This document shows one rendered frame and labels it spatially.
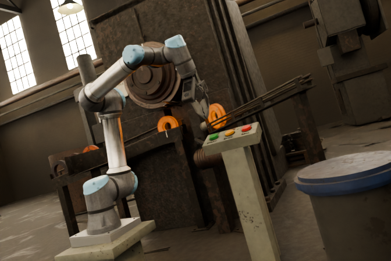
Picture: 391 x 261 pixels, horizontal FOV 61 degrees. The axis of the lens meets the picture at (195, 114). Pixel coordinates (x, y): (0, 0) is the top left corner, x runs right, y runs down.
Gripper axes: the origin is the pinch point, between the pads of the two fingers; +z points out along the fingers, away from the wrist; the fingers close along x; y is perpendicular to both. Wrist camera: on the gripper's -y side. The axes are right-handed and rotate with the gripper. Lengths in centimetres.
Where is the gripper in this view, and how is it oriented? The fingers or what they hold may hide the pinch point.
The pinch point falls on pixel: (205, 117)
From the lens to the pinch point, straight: 140.6
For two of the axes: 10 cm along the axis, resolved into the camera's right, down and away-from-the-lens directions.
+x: -8.8, 2.8, 3.8
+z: 3.9, 8.8, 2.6
